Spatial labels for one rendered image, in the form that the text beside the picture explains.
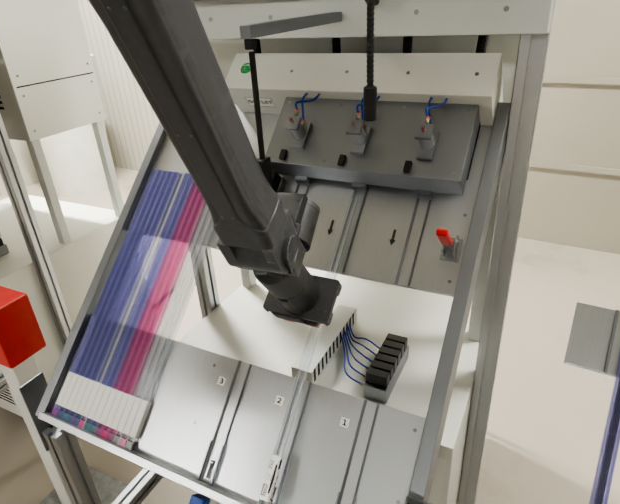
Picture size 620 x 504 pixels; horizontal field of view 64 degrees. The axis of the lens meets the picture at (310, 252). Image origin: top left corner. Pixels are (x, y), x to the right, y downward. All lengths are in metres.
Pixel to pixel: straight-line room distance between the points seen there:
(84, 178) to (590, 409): 3.80
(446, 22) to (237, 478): 0.76
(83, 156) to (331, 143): 3.66
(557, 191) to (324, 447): 2.53
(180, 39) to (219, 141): 0.09
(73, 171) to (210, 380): 3.68
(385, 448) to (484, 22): 0.64
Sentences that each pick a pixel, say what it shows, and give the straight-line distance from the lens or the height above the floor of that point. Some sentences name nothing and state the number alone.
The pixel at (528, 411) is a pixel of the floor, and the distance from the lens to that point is 2.03.
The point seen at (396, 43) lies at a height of 1.28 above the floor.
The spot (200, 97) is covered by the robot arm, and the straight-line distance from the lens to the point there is 0.40.
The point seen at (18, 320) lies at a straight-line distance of 1.37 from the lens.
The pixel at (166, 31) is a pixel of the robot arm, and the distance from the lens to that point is 0.37.
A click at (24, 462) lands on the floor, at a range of 2.09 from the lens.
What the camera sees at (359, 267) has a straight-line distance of 0.80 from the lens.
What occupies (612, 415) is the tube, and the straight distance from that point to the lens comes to 0.61.
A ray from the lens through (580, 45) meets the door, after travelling 2.93.
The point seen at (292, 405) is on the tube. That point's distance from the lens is 0.76.
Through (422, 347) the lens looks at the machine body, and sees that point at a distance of 1.22.
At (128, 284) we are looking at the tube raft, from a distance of 1.00.
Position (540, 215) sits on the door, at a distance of 3.16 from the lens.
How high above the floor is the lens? 1.38
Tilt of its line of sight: 28 degrees down
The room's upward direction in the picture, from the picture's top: 3 degrees counter-clockwise
